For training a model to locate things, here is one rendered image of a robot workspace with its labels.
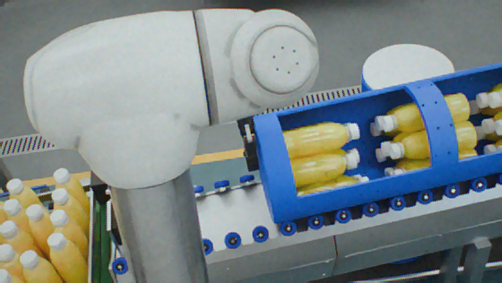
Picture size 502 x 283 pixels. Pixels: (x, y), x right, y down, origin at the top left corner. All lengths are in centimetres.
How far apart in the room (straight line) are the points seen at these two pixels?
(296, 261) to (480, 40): 252
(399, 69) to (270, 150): 66
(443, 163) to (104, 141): 101
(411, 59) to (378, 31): 196
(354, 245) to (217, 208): 40
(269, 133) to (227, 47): 80
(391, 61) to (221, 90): 134
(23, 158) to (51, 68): 292
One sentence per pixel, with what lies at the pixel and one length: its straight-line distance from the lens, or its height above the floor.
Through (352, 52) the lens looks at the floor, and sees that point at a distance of 369.
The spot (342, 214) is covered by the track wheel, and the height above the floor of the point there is 97.
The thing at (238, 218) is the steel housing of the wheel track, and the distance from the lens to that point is 161.
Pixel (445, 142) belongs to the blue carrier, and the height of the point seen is 117.
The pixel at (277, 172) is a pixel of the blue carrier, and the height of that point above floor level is 119.
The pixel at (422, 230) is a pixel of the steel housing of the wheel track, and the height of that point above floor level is 86.
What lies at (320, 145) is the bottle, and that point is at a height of 117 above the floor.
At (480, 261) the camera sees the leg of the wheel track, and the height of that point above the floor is 55.
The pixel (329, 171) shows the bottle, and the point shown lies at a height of 113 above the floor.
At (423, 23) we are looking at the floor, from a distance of 395.
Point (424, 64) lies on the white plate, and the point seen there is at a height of 104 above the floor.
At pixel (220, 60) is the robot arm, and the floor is 184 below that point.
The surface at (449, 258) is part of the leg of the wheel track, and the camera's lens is 222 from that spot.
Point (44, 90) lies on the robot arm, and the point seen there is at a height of 185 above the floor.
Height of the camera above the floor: 219
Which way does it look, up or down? 44 degrees down
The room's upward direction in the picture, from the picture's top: 10 degrees counter-clockwise
